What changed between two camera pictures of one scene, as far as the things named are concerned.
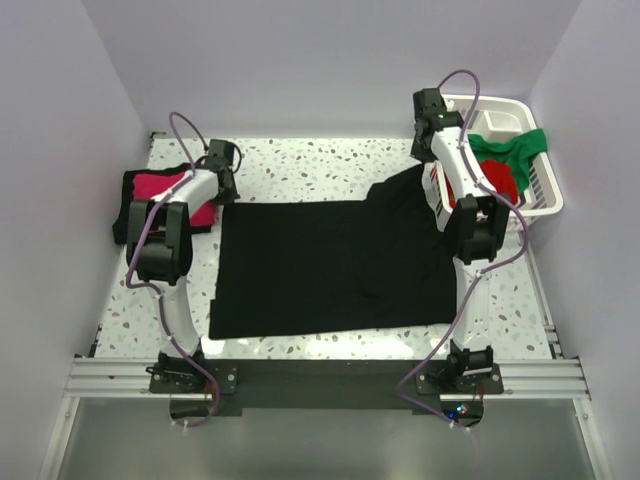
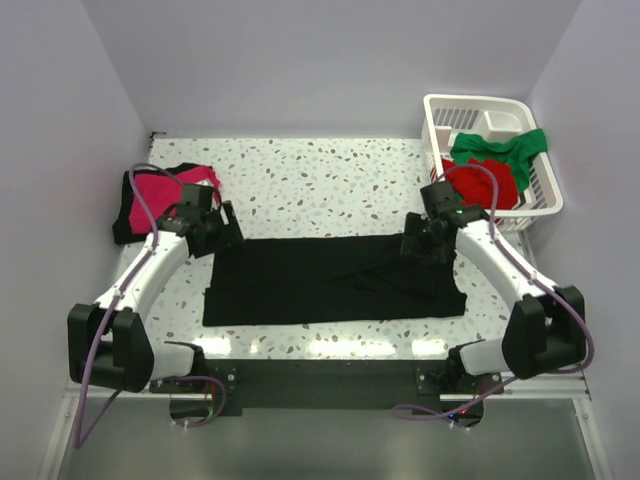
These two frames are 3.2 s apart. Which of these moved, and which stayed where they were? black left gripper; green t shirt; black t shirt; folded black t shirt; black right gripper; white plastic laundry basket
Moved: black right gripper; black left gripper; black t shirt
Stayed: white plastic laundry basket; green t shirt; folded black t shirt
